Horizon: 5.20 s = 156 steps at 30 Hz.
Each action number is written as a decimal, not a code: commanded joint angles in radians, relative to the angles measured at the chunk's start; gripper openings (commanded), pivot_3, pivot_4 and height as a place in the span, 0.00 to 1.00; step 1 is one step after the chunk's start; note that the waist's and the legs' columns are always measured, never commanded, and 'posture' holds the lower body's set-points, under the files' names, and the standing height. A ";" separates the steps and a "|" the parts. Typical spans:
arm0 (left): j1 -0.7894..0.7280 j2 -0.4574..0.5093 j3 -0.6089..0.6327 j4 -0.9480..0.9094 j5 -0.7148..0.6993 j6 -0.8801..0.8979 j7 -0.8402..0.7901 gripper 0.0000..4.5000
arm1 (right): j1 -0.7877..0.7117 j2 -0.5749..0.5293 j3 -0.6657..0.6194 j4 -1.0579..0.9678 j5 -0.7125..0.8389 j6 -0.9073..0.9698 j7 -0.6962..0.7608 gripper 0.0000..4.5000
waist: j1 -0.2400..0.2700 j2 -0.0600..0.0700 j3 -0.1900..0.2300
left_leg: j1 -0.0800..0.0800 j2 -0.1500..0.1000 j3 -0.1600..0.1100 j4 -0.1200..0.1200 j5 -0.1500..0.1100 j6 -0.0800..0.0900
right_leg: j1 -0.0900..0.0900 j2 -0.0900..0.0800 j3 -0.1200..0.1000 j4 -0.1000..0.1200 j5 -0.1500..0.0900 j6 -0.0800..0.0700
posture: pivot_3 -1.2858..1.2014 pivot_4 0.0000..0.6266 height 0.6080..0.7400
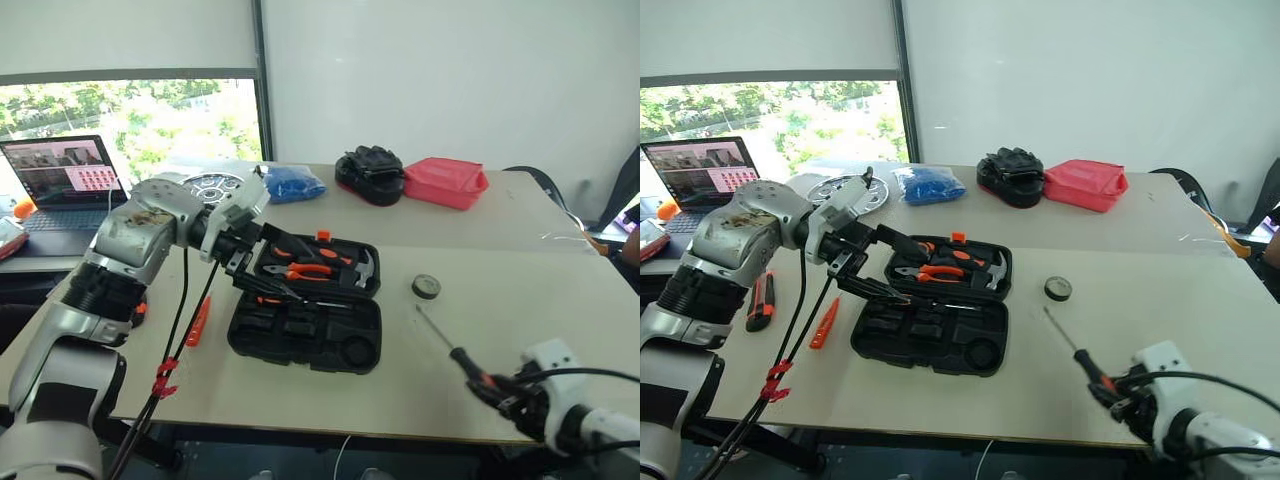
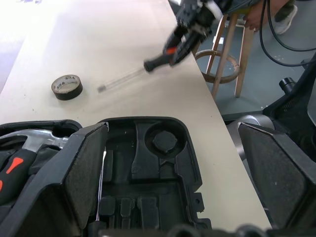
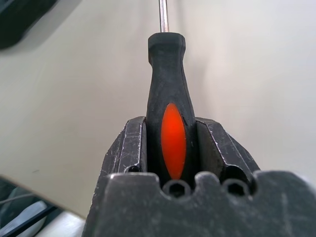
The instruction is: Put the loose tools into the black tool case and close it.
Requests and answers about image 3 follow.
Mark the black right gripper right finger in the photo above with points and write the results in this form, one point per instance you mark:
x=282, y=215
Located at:
x=222, y=153

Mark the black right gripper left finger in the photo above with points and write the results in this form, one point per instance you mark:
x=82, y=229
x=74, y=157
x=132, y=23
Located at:
x=130, y=148

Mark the black orange screwdriver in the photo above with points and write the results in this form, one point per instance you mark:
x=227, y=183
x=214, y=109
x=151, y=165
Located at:
x=168, y=81

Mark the silver robot body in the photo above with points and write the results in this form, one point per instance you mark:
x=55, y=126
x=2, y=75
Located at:
x=27, y=217

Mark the black plastic tool case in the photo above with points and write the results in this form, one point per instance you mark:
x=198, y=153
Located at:
x=17, y=19

